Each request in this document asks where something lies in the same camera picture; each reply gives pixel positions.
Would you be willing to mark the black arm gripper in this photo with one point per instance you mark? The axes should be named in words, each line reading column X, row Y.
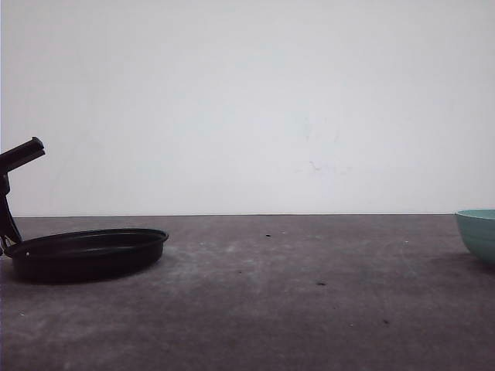
column 11, row 160

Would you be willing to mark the black frying pan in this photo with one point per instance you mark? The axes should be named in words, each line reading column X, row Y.
column 86, row 255

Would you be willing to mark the teal bowl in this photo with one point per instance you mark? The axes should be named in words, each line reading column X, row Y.
column 476, row 228

